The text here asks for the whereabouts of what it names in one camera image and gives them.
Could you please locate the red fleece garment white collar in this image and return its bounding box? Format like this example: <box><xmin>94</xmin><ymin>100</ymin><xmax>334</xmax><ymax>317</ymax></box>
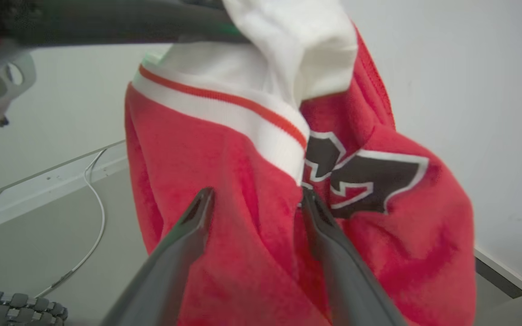
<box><xmin>124</xmin><ymin>0</ymin><xmax>477</xmax><ymax>326</ymax></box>

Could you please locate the dark grey pointed right gripper left finger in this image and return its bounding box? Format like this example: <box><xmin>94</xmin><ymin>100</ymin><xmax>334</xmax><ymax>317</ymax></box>
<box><xmin>14</xmin><ymin>0</ymin><xmax>250</xmax><ymax>47</ymax></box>

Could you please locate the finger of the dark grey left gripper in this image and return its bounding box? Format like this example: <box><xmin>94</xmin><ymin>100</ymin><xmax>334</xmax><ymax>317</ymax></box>
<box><xmin>100</xmin><ymin>187</ymin><xmax>216</xmax><ymax>326</ymax></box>

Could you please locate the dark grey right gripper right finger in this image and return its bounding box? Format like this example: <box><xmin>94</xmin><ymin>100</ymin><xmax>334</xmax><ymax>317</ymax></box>
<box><xmin>302</xmin><ymin>187</ymin><xmax>407</xmax><ymax>326</ymax></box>

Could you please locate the grey cable chain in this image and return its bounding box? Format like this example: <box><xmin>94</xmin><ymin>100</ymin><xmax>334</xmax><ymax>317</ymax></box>
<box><xmin>0</xmin><ymin>290</ymin><xmax>69</xmax><ymax>326</ymax></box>

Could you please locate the white cable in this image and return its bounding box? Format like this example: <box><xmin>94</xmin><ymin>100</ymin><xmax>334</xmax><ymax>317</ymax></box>
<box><xmin>34</xmin><ymin>149</ymin><xmax>107</xmax><ymax>299</ymax></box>

